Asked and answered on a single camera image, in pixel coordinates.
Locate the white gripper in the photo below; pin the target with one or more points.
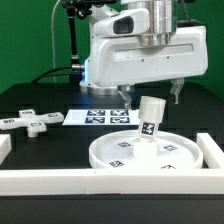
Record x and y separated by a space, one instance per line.
123 61

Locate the white round table top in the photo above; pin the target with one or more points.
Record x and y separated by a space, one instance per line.
130 150

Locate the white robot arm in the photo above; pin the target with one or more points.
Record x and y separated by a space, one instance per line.
144 42

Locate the white marker sheet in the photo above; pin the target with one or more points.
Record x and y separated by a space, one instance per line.
91 117

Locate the white U-shaped fence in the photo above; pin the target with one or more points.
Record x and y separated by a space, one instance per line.
208 180

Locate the white cross-shaped table base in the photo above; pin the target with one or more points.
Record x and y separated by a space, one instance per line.
33 122

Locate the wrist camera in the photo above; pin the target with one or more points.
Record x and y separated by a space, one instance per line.
127 22

